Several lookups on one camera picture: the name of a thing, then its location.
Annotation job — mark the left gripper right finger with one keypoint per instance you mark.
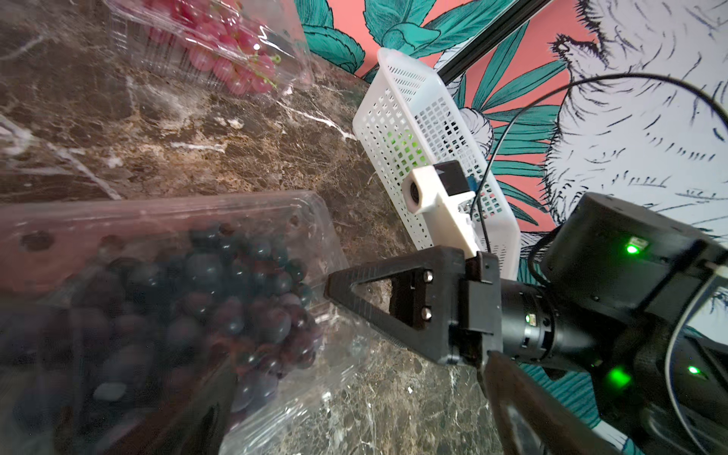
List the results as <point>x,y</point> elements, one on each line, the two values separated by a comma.
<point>528,419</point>

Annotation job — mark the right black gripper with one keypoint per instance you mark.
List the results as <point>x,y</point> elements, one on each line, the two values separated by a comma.
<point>446,308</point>

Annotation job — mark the green grape bunch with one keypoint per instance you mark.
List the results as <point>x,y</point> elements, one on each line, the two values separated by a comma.
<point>404,151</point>

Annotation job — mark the clear plastic clamshell container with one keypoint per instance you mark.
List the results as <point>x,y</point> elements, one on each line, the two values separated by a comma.
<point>277,22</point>

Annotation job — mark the white plastic perforated basket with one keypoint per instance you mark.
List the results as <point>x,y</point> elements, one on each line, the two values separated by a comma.
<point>407,94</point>

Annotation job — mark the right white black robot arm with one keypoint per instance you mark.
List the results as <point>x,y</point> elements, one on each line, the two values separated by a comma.
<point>615,288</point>

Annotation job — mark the red grape bunch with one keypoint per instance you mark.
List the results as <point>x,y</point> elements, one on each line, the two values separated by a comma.
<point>211,39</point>

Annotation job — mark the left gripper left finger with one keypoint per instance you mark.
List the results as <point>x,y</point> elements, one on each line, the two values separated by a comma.
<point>194,421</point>

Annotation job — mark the right black frame post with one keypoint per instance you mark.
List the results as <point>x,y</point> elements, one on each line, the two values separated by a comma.
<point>508,22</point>

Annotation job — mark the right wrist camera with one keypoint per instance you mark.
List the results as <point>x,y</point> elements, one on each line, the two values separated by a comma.
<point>435,192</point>

